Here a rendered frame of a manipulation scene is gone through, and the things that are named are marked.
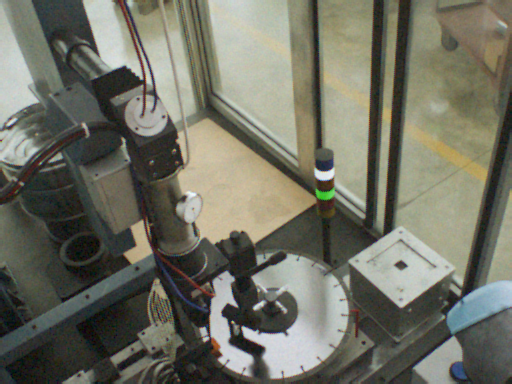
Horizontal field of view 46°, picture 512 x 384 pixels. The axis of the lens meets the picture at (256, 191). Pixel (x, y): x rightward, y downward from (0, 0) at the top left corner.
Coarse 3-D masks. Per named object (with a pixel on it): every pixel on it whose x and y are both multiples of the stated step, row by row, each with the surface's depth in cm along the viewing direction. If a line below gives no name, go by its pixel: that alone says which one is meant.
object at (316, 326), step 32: (256, 256) 145; (288, 256) 144; (224, 288) 139; (288, 288) 137; (320, 288) 136; (224, 320) 132; (320, 320) 130; (224, 352) 127; (256, 352) 126; (288, 352) 125; (320, 352) 124
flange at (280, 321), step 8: (272, 288) 136; (280, 288) 136; (280, 296) 134; (288, 296) 134; (256, 304) 133; (288, 304) 133; (296, 304) 133; (256, 312) 132; (264, 312) 131; (272, 312) 130; (280, 312) 131; (288, 312) 131; (296, 312) 131; (264, 320) 130; (272, 320) 130; (280, 320) 130; (288, 320) 130; (264, 328) 129; (272, 328) 129; (280, 328) 129
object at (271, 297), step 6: (264, 288) 132; (282, 288) 131; (264, 294) 130; (270, 294) 130; (276, 294) 130; (264, 300) 129; (270, 300) 129; (276, 300) 129; (258, 306) 128; (270, 306) 130; (276, 306) 129; (282, 306) 128; (282, 312) 127
